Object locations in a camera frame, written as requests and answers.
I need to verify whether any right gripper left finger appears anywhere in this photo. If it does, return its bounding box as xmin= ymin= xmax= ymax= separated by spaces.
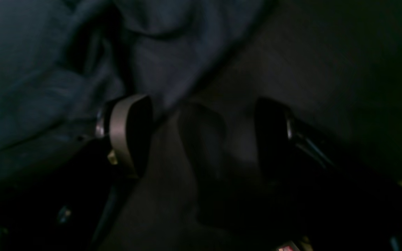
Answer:
xmin=95 ymin=94 xmax=153 ymax=178

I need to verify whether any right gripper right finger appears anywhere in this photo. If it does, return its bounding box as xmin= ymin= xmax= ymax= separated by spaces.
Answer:
xmin=255 ymin=97 xmax=337 ymax=185

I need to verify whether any dark grey T-shirt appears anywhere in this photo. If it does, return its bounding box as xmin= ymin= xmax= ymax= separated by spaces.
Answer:
xmin=0 ymin=0 xmax=270 ymax=182

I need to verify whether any black table cloth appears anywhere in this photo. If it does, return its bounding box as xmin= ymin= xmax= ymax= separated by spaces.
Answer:
xmin=98 ymin=0 xmax=402 ymax=251

